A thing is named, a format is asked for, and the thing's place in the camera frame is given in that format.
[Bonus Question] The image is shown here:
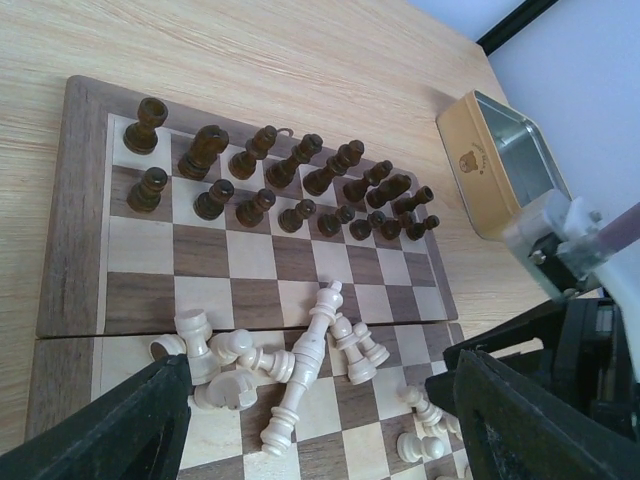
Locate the wooden chess board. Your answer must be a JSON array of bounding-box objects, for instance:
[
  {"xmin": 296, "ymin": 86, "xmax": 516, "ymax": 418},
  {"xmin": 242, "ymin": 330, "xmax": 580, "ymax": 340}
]
[{"xmin": 26, "ymin": 76, "xmax": 468, "ymax": 479}]

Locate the white king chess piece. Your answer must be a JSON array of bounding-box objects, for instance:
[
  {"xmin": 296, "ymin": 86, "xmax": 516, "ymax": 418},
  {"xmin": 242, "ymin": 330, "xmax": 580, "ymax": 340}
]
[{"xmin": 260, "ymin": 280, "xmax": 343, "ymax": 456}]

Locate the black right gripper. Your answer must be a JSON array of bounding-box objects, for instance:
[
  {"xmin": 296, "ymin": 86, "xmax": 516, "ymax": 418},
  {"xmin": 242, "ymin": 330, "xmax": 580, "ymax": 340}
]
[{"xmin": 425, "ymin": 298, "xmax": 639, "ymax": 430}]

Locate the dark knight chess piece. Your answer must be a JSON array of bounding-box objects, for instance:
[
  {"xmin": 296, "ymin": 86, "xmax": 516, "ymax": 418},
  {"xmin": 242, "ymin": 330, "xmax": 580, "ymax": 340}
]
[{"xmin": 178, "ymin": 125, "xmax": 229, "ymax": 180}]

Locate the white rook chess piece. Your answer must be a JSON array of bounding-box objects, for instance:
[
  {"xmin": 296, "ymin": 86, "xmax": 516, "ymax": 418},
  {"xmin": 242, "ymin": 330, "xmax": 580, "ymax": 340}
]
[{"xmin": 174, "ymin": 309, "xmax": 220, "ymax": 386}]

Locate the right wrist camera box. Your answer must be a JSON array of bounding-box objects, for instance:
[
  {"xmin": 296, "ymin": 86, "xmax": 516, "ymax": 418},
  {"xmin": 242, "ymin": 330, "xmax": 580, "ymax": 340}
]
[{"xmin": 502, "ymin": 192, "xmax": 640, "ymax": 301}]

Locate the dark rook chess piece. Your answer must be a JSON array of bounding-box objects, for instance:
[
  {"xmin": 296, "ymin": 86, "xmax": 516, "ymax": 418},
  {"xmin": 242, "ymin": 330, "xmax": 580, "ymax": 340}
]
[{"xmin": 123, "ymin": 97, "xmax": 168, "ymax": 155}]

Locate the yellow metal tin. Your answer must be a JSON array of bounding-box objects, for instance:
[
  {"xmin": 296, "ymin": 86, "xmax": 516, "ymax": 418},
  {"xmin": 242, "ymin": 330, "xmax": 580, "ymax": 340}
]
[{"xmin": 436, "ymin": 90, "xmax": 572, "ymax": 241}]

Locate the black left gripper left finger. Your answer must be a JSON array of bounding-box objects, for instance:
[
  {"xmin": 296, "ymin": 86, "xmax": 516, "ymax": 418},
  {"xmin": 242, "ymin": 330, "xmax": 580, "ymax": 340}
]
[{"xmin": 1, "ymin": 354, "xmax": 192, "ymax": 479}]

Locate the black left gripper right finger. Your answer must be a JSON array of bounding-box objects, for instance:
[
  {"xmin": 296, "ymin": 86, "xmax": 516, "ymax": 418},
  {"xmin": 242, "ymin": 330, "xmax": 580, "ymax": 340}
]
[{"xmin": 454, "ymin": 351, "xmax": 639, "ymax": 479}]

